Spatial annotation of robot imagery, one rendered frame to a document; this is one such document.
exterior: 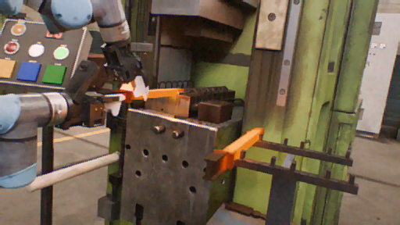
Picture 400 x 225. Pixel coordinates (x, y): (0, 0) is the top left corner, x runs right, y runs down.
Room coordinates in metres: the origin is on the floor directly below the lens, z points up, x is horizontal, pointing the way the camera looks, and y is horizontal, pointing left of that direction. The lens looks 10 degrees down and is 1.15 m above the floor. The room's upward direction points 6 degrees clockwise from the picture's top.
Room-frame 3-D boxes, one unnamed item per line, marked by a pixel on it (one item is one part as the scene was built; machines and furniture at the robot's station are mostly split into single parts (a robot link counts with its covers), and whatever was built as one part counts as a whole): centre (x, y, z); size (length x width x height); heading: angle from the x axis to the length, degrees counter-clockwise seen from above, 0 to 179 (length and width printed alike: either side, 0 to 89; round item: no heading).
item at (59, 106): (0.71, 0.33, 0.99); 0.08 x 0.05 x 0.08; 62
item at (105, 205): (1.44, 0.38, 0.36); 0.09 x 0.07 x 0.12; 62
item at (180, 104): (1.35, 0.02, 0.96); 0.42 x 0.20 x 0.09; 152
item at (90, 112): (0.78, 0.30, 0.98); 0.12 x 0.08 x 0.09; 152
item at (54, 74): (1.22, 0.56, 1.01); 0.07 x 0.05 x 0.07; 87
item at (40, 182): (1.25, 0.47, 0.62); 0.44 x 0.05 x 0.05; 152
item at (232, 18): (1.35, 0.02, 1.32); 0.42 x 0.20 x 0.10; 152
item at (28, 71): (1.23, 0.66, 1.01); 0.07 x 0.05 x 0.07; 87
